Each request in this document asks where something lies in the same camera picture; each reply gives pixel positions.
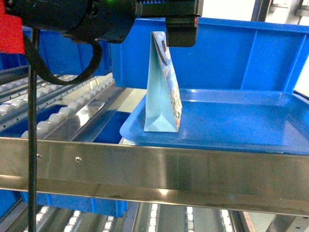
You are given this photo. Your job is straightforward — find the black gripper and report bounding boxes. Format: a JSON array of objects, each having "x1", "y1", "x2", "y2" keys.
[{"x1": 136, "y1": 0, "x2": 204, "y2": 47}]

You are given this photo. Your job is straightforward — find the flower gift bag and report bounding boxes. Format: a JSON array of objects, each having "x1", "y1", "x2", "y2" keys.
[{"x1": 143, "y1": 31, "x2": 183, "y2": 132}]

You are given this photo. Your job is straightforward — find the large blue plastic bin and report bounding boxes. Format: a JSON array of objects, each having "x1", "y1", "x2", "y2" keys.
[{"x1": 111, "y1": 18, "x2": 309, "y2": 92}]

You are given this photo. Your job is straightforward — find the blue plastic tray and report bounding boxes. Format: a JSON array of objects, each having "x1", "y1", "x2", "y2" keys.
[{"x1": 120, "y1": 89, "x2": 309, "y2": 155}]

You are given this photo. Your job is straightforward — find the blue bin on left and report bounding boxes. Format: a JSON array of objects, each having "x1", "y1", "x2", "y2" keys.
[{"x1": 0, "y1": 30, "x2": 112, "y2": 76}]

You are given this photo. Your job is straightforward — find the white roller track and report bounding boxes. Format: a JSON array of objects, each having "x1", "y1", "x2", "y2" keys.
[{"x1": 21, "y1": 76, "x2": 114, "y2": 139}]

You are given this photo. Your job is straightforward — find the black cable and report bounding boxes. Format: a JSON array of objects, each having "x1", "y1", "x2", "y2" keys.
[{"x1": 23, "y1": 28, "x2": 103, "y2": 232}]

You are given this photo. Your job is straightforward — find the steel shelf front rail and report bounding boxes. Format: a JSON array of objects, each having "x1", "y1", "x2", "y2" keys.
[{"x1": 0, "y1": 137, "x2": 309, "y2": 216}]

